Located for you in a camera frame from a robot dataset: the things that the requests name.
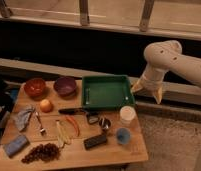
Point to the metal spoon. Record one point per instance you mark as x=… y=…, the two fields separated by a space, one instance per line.
x=42 y=130

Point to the bunch of dark grapes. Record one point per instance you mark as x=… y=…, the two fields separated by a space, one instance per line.
x=45 y=153

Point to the green plastic tray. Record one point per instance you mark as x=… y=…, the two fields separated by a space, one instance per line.
x=106 y=92

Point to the blue sponge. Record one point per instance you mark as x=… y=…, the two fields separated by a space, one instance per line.
x=16 y=145

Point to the red bowl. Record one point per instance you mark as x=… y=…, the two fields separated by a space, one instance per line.
x=35 y=87

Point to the blue plastic cup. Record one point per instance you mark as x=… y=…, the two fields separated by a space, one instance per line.
x=123 y=136

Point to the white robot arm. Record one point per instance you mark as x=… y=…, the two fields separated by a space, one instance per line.
x=162 y=57

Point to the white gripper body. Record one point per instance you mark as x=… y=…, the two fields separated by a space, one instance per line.
x=152 y=78

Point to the black rectangular block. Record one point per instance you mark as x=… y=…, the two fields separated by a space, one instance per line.
x=95 y=141

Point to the yellow banana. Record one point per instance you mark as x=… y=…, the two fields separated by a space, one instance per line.
x=62 y=135

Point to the white plastic cup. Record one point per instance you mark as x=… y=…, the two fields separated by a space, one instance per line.
x=127 y=114

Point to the purple bowl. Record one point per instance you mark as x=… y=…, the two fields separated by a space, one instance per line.
x=65 y=86

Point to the grey crumpled cloth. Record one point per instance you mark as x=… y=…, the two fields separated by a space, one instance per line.
x=21 y=119

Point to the orange apple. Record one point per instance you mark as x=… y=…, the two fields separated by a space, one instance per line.
x=46 y=106

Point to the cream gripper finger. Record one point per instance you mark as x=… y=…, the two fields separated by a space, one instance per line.
x=158 y=96
x=136 y=87

